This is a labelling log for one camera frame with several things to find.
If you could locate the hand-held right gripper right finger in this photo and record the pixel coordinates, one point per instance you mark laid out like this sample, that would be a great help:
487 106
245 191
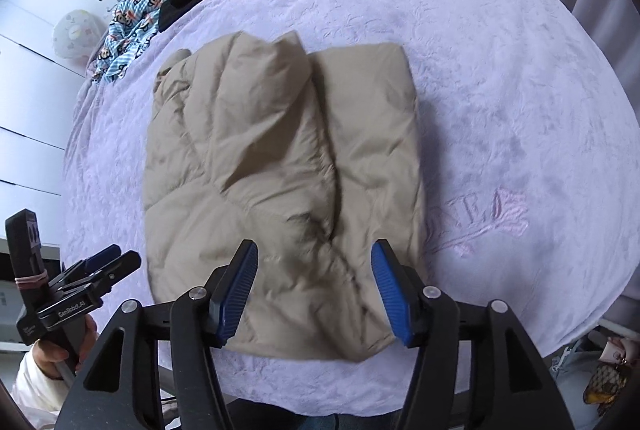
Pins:
392 295

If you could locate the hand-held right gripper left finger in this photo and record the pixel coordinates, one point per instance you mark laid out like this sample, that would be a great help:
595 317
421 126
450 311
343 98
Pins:
237 290

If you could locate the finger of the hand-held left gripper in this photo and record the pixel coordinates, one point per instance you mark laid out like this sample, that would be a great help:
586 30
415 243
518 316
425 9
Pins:
102 255
125 262

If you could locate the beige puffer jacket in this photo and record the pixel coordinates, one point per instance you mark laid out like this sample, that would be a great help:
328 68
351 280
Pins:
280 150

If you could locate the person's left forearm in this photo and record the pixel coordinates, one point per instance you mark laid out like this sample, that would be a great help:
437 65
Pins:
35 395

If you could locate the person's left hand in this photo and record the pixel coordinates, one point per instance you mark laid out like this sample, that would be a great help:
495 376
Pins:
50 357

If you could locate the white wardrobe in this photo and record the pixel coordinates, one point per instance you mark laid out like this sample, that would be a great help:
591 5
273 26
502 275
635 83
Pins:
30 110

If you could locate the grey cloth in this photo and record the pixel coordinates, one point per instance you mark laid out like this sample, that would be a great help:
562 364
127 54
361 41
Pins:
575 360

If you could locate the blue monkey print cloth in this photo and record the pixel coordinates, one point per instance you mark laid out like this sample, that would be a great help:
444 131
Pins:
125 40

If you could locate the white round printed lamp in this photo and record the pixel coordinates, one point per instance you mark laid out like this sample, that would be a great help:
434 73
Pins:
77 33

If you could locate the brown checkered bag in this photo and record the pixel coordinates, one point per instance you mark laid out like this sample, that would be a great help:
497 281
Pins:
605 387

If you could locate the lilac bedspread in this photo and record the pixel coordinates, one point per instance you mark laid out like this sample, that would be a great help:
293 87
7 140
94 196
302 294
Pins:
500 85

